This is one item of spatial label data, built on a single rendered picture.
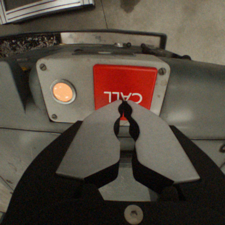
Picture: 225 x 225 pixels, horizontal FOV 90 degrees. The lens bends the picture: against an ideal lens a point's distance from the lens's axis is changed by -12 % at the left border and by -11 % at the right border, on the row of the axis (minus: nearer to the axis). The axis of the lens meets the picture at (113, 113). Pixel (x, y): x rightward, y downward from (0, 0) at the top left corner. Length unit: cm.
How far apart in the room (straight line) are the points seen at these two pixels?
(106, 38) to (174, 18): 82
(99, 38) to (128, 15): 61
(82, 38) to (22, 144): 73
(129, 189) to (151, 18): 135
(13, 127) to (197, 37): 157
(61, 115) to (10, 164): 19
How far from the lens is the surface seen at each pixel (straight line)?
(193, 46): 157
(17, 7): 148
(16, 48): 104
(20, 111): 19
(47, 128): 19
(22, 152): 26
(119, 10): 140
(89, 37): 86
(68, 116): 16
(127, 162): 18
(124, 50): 52
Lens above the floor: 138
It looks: 57 degrees down
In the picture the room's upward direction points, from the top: 176 degrees counter-clockwise
